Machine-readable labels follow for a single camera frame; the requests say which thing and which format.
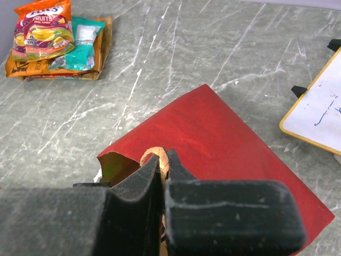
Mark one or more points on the Doritos chip bag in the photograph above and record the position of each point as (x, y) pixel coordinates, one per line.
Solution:
(102, 44)

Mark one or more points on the white notepad board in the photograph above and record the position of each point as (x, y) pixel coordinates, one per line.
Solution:
(315, 116)

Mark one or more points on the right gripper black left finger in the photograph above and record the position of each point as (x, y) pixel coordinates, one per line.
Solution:
(122, 220)

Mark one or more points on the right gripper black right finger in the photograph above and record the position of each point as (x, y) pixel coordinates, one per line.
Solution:
(229, 217)

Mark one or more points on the Fox's fruits candy bag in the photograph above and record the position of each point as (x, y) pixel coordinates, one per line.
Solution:
(18, 48)
(47, 29)

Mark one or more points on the orange Kettle chip bag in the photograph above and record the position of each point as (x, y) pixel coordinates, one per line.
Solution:
(18, 68)

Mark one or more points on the teal snack packet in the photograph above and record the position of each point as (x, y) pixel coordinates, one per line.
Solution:
(81, 58)

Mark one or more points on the red brown paper bag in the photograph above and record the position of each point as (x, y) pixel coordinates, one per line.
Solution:
(213, 143)

